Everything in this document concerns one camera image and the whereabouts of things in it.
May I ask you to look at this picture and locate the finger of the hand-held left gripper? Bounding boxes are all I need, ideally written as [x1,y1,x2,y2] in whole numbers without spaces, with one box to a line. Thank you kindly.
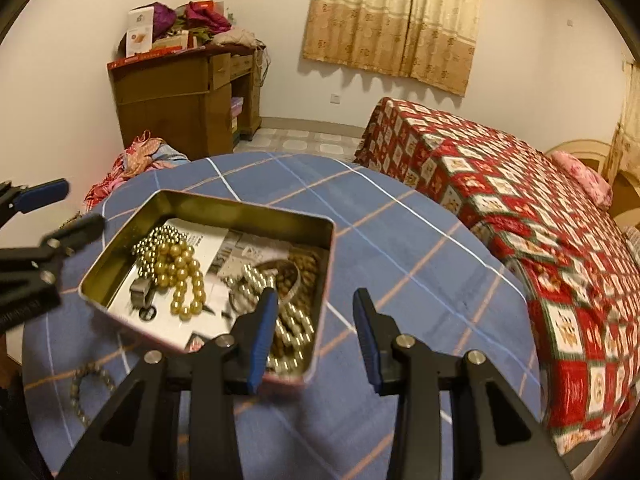
[0,212,106,293]
[0,178,71,217]

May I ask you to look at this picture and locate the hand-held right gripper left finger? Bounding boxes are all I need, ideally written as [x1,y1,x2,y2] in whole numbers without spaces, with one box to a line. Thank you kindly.
[57,287,279,480]

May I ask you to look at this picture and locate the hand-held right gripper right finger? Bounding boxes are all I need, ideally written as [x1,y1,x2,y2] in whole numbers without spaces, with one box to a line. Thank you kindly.
[352,288,573,480]

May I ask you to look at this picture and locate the large silver bead bracelet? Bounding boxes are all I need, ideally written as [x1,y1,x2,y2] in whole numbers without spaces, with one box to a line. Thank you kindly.
[222,260,281,322]

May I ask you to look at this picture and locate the brown wooden bead necklace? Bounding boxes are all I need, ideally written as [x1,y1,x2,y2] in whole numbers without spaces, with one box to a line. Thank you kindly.
[267,250,322,376]

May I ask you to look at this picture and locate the pink metal tin box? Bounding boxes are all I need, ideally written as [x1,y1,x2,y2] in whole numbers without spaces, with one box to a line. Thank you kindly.
[78,190,335,388]

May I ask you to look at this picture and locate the small silver bead necklace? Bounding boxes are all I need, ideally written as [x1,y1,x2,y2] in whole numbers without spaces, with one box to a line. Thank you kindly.
[131,225,188,278]

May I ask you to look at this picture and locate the grey metal clip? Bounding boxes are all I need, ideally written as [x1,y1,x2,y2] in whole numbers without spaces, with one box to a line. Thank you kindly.
[130,277,157,322]

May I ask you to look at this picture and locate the yellow bead bracelet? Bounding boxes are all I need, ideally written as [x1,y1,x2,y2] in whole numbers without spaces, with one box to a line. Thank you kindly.
[154,242,207,320]

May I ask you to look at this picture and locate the blue plaid cloth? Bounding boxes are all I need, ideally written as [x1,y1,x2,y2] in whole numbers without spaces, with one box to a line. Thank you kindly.
[20,152,543,480]

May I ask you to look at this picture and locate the pile of colourful clothes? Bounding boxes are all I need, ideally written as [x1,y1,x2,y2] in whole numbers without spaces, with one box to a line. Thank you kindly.
[84,130,193,211]

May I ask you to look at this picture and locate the printed paper leaflet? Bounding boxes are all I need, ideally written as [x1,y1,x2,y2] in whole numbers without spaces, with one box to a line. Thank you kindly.
[107,217,301,351]

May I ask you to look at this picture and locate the brown wooden desk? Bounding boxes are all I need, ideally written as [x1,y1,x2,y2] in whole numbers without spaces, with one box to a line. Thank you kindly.
[106,44,263,161]

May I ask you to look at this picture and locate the flat red box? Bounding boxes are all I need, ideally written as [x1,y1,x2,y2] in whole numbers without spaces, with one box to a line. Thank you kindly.
[107,47,187,69]

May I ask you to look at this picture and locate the white printed carton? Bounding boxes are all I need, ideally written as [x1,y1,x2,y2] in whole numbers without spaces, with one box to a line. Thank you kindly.
[125,7,155,58]

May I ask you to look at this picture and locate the pink plastic drawer unit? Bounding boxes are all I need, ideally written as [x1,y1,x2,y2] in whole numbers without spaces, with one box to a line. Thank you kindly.
[231,96,247,149]

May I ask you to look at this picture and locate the beige cardboard box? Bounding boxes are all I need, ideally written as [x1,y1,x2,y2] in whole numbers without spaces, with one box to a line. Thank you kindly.
[152,34,192,52]

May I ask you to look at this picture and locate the bed with red quilt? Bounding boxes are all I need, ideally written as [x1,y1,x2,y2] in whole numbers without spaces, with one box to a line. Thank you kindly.
[352,97,640,456]

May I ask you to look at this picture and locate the purple cloth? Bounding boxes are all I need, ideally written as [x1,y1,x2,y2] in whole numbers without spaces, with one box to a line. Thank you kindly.
[150,2,177,39]

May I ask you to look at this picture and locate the magenta cloth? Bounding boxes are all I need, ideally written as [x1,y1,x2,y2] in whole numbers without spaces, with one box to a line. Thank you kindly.
[184,2,233,34]

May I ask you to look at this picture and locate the beige cloth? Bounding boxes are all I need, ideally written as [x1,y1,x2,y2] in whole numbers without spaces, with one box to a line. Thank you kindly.
[212,27,258,49]

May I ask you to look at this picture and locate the pink pillow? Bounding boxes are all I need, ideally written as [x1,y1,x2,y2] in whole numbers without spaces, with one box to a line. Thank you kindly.
[551,152,613,211]

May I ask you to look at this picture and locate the striped pillow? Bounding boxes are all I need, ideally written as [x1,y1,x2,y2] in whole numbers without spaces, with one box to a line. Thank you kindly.
[622,225,640,261]

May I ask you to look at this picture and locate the cream wooden headboard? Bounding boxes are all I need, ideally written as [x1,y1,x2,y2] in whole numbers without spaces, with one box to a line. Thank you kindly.
[545,137,640,241]

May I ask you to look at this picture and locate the wide beige patterned curtain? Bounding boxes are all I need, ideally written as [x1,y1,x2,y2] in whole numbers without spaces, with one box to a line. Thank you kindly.
[302,0,486,97]

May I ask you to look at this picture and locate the narrow beige patterned curtain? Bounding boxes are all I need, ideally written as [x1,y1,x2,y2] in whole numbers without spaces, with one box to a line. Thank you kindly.
[602,60,640,186]

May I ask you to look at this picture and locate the dark bead bracelet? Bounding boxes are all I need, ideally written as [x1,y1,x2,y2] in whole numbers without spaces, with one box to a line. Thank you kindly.
[70,364,117,413]

